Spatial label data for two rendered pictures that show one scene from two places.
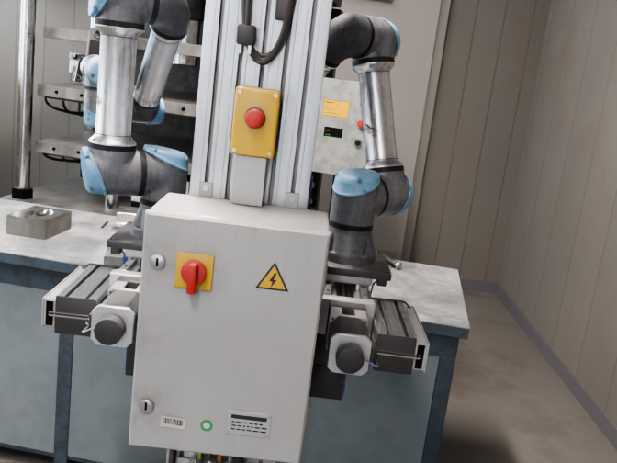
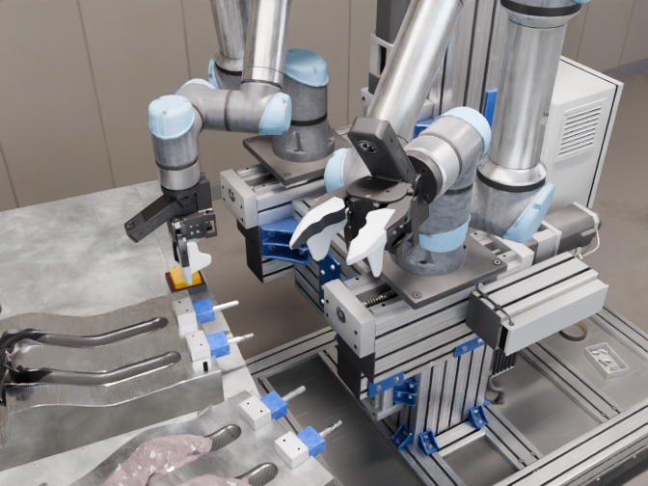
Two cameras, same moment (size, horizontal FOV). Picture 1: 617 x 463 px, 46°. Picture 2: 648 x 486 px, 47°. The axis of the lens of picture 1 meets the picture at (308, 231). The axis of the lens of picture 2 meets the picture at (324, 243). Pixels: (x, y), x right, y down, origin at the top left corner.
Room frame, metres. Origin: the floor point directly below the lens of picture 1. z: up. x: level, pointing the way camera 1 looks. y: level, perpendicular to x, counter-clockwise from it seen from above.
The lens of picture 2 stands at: (2.61, 1.29, 1.91)
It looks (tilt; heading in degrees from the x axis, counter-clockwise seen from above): 36 degrees down; 240
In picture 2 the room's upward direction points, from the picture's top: straight up
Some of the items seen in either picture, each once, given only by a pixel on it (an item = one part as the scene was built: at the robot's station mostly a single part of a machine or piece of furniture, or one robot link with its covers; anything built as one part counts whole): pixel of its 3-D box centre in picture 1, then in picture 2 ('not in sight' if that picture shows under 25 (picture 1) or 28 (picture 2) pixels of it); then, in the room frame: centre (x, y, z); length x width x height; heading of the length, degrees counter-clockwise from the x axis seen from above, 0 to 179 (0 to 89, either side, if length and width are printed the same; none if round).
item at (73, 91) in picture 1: (184, 102); not in sight; (3.52, 0.67, 1.26); 1.10 x 0.74 x 0.05; 83
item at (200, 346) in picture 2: not in sight; (222, 343); (2.27, 0.28, 0.89); 0.13 x 0.05 x 0.05; 173
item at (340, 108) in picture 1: (330, 246); not in sight; (3.20, -0.11, 0.73); 0.30 x 0.22 x 1.47; 83
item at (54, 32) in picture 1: (189, 49); not in sight; (3.53, 0.67, 1.51); 1.10 x 0.70 x 0.05; 83
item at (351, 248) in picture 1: (348, 239); (303, 128); (1.88, -0.11, 1.09); 0.15 x 0.15 x 0.10
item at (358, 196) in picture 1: (356, 196); (299, 82); (1.88, -0.11, 1.20); 0.13 x 0.12 x 0.14; 141
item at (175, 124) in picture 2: not in sight; (174, 131); (2.27, 0.17, 1.31); 0.09 x 0.08 x 0.11; 51
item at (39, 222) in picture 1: (39, 221); not in sight; (2.60, 0.99, 0.83); 0.20 x 0.15 x 0.07; 173
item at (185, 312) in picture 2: not in sight; (206, 310); (2.25, 0.17, 0.89); 0.13 x 0.05 x 0.05; 173
